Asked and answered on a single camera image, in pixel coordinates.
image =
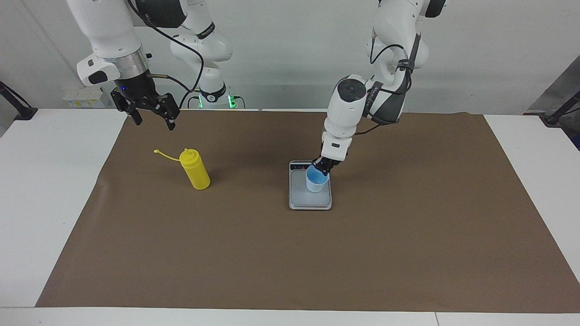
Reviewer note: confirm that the black clamp stand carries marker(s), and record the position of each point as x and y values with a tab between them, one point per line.
22	112
555	118

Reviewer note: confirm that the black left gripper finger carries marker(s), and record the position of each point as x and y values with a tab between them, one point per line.
318	165
327	172

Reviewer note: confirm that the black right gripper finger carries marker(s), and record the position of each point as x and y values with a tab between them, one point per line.
135	115
168	108

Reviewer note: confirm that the yellow squeeze bottle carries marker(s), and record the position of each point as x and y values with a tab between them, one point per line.
195	174

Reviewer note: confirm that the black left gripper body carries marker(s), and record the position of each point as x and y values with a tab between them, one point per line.
333	163

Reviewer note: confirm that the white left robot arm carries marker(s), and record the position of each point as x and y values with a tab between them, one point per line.
346	108

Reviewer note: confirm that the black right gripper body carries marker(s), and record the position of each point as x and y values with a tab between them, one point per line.
133	90

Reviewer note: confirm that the silver digital kitchen scale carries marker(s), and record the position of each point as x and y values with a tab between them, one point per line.
299	197

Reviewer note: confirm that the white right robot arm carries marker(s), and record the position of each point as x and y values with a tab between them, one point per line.
108	27

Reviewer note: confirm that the light blue plastic cup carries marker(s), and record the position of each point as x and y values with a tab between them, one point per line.
316	185

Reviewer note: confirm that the brown paper table mat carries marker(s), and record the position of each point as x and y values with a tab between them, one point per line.
272	253

